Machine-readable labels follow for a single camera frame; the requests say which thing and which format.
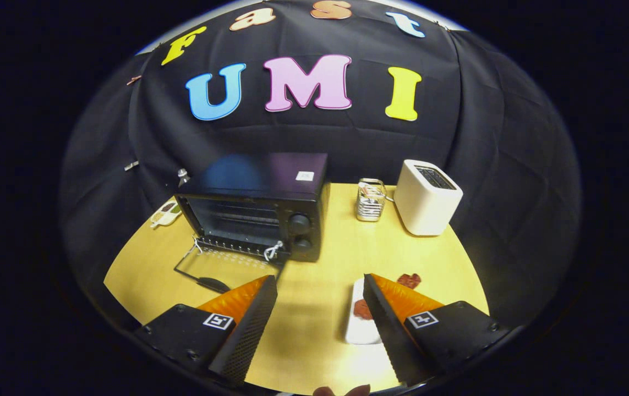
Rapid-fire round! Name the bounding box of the oven wire rack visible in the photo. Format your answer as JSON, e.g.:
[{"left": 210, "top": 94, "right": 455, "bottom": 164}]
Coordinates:
[{"left": 193, "top": 201, "right": 287, "bottom": 259}]

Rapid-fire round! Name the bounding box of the black toaster oven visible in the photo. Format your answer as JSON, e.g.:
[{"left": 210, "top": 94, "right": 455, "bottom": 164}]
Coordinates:
[{"left": 174, "top": 152, "right": 330, "bottom": 294}]

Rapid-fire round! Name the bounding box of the silver wire toast rack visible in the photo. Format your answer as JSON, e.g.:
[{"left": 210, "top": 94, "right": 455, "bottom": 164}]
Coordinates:
[{"left": 356, "top": 178, "right": 387, "bottom": 222}]

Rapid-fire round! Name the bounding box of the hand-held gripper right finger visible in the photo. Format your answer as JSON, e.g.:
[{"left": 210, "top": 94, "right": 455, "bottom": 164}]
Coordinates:
[{"left": 363, "top": 273, "right": 513, "bottom": 387}]

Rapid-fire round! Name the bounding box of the white toaster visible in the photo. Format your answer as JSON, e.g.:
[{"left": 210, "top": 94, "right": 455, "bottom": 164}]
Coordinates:
[{"left": 393, "top": 159, "right": 463, "bottom": 237}]

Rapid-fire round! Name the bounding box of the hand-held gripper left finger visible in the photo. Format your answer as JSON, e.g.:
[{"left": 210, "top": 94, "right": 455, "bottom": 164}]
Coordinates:
[{"left": 133, "top": 275, "right": 278, "bottom": 386}]

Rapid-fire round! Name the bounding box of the white rectangular plate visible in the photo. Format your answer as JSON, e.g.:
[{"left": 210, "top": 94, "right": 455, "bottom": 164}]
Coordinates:
[{"left": 346, "top": 277, "right": 384, "bottom": 345}]

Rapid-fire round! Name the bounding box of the white seasoning dish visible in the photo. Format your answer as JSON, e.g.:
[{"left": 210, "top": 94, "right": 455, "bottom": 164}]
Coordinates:
[{"left": 150, "top": 201, "right": 182, "bottom": 229}]

